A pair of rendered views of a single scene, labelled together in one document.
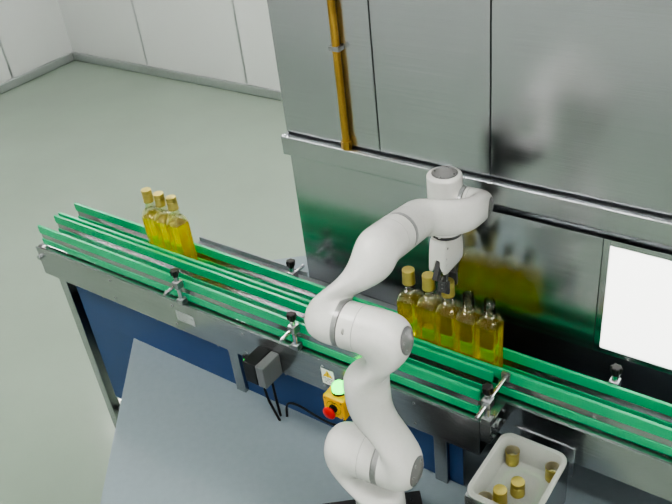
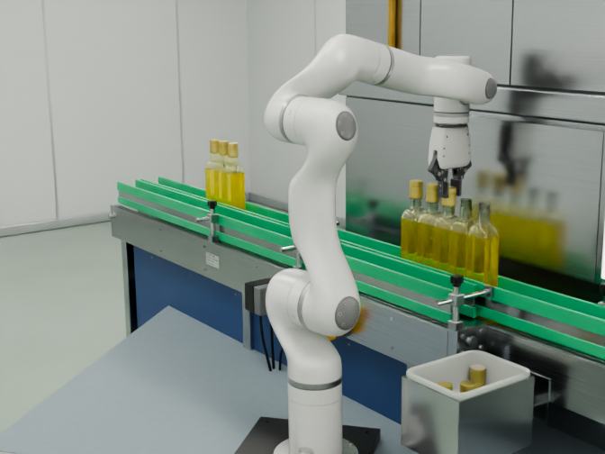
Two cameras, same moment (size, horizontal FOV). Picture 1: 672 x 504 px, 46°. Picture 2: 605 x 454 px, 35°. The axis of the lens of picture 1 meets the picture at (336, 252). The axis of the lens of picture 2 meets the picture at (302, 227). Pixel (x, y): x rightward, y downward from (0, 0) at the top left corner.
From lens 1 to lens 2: 1.16 m
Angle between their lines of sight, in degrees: 25
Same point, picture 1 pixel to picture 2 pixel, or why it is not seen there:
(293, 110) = not seen: hidden behind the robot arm
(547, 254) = (553, 163)
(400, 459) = (329, 285)
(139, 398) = (146, 337)
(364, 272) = (322, 60)
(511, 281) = (520, 205)
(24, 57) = (201, 184)
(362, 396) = (300, 194)
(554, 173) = (564, 69)
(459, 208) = (449, 67)
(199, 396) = (203, 345)
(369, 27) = not seen: outside the picture
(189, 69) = not seen: hidden behind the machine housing
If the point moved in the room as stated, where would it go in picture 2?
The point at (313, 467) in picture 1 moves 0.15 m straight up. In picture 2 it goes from (282, 402) to (281, 348)
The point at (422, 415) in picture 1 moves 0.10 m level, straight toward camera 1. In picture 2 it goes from (398, 335) to (385, 349)
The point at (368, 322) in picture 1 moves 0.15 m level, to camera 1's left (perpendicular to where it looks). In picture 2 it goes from (313, 102) to (242, 101)
